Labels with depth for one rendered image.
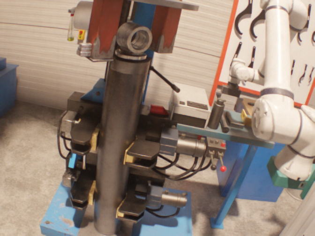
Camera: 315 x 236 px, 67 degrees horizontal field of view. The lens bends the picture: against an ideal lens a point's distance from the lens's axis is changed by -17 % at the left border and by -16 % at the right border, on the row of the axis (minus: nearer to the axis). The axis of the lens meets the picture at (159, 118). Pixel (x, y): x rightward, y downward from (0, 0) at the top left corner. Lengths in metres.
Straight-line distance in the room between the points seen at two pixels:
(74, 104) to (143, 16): 0.72
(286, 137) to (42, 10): 3.37
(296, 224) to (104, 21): 1.26
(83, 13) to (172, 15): 1.00
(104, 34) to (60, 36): 2.47
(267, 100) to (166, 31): 0.70
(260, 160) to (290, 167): 1.65
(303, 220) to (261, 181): 1.78
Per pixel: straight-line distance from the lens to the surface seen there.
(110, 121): 1.50
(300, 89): 3.97
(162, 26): 1.48
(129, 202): 1.88
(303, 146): 1.14
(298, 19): 1.41
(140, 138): 1.64
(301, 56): 3.83
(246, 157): 2.19
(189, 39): 3.44
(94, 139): 1.61
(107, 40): 1.30
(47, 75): 3.95
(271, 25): 1.25
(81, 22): 2.32
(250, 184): 2.98
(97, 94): 1.78
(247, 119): 2.04
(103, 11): 1.25
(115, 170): 1.67
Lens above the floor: 1.85
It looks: 26 degrees down
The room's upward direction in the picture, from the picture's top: 13 degrees clockwise
